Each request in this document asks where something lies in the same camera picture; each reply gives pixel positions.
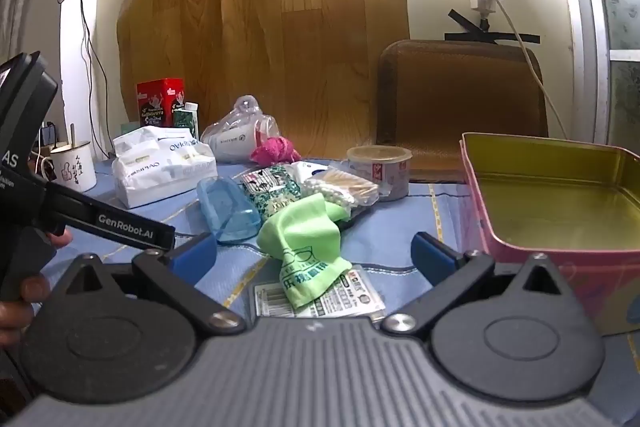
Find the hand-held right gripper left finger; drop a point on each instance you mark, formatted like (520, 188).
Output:
(195, 253)

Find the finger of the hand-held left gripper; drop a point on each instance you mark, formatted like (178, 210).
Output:
(120, 222)

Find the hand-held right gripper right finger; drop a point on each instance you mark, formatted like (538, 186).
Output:
(432, 254)

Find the white printed packet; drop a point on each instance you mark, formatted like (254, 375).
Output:
(352, 298)

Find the green patterned pack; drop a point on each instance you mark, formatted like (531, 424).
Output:
(270, 194)

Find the round can with lid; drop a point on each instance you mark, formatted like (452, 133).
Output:
(380, 172)

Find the green cloth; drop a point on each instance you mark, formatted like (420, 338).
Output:
(300, 232)

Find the cotton swab pack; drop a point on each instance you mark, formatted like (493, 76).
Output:
(340, 191)

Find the white and blue wipes pack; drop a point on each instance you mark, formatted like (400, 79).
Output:
(310, 169)

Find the pink tin box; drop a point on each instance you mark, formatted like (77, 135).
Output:
(575, 207)

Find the person's left hand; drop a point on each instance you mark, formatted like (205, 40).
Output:
(17, 312)

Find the blue checked tablecloth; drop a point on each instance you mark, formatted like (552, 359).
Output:
(400, 217)

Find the white enamel mug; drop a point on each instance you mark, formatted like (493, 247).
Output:
(72, 168)

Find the white tissue pack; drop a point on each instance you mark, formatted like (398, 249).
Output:
(160, 167)

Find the pale green box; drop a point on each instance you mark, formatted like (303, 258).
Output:
(129, 129)

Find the bag of paper cups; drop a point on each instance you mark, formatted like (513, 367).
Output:
(235, 142)

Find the green and white carton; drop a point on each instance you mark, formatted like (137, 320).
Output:
(186, 117)

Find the red box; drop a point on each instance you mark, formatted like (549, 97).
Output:
(157, 102)

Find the long black tape strip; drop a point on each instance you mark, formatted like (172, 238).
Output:
(515, 39)

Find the wood pattern sheet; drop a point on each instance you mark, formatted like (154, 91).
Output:
(275, 32)

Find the diagonal black tape strip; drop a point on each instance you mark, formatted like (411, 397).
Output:
(465, 21)

